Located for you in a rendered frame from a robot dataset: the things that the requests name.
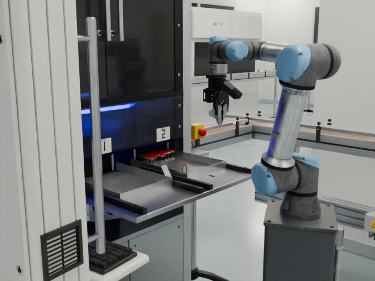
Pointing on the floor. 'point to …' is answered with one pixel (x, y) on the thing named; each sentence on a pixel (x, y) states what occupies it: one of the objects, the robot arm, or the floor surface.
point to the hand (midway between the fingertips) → (221, 122)
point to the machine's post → (181, 143)
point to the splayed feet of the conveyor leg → (206, 275)
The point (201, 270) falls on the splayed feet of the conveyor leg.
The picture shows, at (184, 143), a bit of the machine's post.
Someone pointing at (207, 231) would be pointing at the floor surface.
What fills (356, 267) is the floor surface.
